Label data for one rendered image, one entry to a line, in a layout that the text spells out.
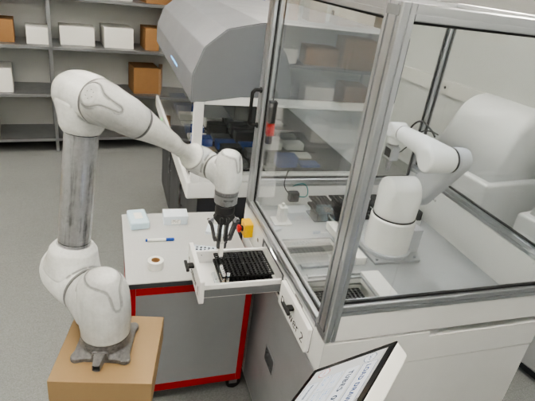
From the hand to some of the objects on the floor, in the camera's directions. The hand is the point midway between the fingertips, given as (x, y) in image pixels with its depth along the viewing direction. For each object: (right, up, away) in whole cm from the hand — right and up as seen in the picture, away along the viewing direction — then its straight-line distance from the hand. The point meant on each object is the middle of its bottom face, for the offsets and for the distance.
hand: (220, 247), depth 189 cm
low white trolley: (-32, -69, +78) cm, 109 cm away
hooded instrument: (-8, -8, +210) cm, 210 cm away
